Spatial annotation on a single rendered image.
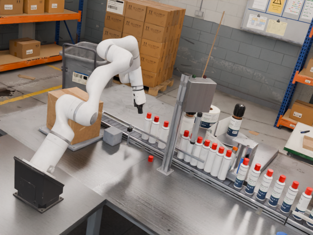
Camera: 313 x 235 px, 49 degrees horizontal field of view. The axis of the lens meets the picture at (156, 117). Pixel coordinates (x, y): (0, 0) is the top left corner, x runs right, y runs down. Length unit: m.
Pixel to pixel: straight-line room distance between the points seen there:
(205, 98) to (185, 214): 0.67
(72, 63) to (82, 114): 2.76
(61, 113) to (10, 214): 0.55
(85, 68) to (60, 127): 2.72
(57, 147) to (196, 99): 0.82
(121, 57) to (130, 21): 3.82
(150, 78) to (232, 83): 1.75
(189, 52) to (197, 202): 5.11
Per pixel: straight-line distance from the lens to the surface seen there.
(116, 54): 1.95
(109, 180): 2.10
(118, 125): 2.63
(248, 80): 6.61
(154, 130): 2.40
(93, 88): 1.87
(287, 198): 2.14
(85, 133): 2.39
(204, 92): 2.03
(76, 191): 2.00
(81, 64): 4.49
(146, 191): 2.07
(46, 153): 1.80
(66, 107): 1.85
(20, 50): 6.20
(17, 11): 5.96
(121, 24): 5.82
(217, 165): 2.22
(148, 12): 5.58
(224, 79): 6.75
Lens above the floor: 2.06
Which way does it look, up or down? 24 degrees down
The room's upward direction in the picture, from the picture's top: 11 degrees clockwise
